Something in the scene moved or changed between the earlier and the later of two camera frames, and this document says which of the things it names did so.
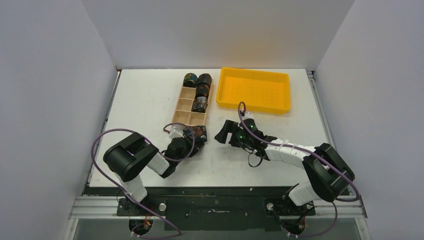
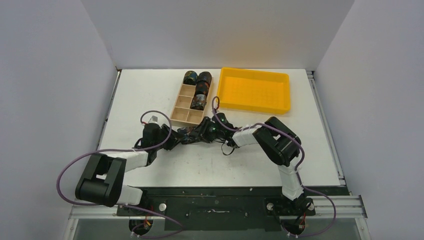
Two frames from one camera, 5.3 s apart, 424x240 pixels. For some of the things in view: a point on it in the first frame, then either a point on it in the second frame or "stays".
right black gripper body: [232, 137] -> [203, 129]
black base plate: [255, 209] stays
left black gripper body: [188, 149] -> [169, 144]
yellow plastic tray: [260, 91] stays
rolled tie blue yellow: [190, 80] stays
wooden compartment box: [183, 113] stays
